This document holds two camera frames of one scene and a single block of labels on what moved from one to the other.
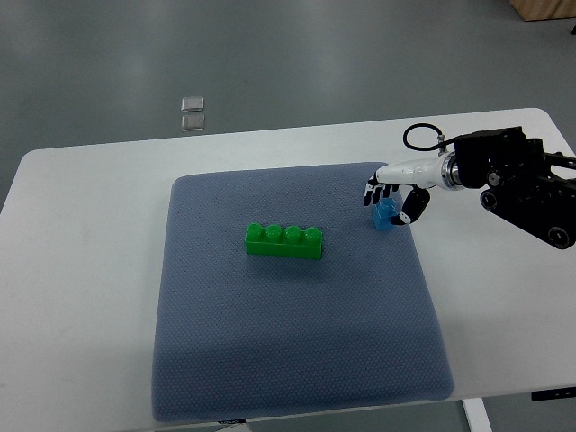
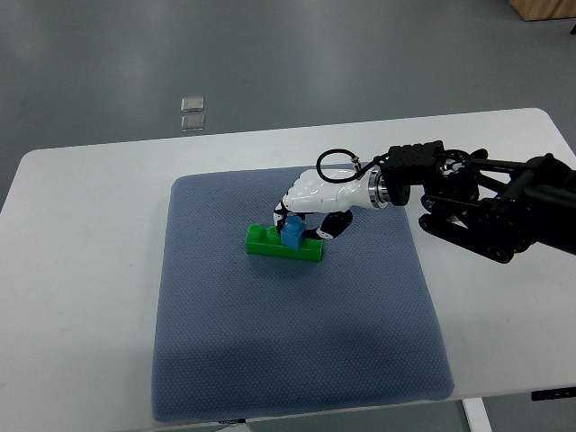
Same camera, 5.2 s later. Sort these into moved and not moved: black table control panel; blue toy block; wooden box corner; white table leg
Moved: blue toy block
Not moved: white table leg; black table control panel; wooden box corner
